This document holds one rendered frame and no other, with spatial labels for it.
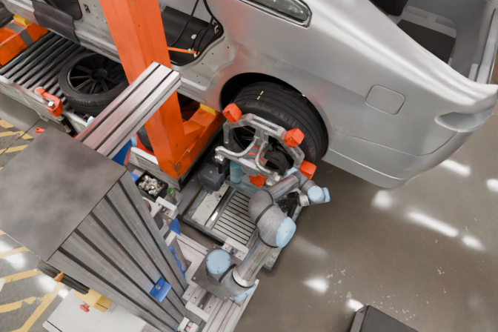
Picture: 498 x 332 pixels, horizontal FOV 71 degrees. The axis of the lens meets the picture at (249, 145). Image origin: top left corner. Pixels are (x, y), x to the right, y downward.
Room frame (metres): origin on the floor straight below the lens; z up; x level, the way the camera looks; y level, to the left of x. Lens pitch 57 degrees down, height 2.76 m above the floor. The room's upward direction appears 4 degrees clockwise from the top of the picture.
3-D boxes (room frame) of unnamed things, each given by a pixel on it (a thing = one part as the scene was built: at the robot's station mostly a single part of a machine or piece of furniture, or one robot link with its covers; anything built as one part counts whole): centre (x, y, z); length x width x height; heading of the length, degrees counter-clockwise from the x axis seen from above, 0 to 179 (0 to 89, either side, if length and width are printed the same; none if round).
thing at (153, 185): (1.05, 0.66, 0.51); 0.20 x 0.14 x 0.13; 60
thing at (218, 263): (0.44, 0.10, 0.98); 0.13 x 0.12 x 0.14; 49
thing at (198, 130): (1.52, 0.37, 0.69); 0.52 x 0.17 x 0.35; 154
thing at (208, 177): (1.38, 0.21, 0.26); 0.42 x 0.18 x 0.35; 154
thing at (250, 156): (1.15, -0.05, 0.85); 0.21 x 0.14 x 0.14; 154
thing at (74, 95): (2.10, 1.34, 0.39); 0.66 x 0.66 x 0.24
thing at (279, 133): (1.21, -0.08, 0.85); 0.54 x 0.07 x 0.54; 64
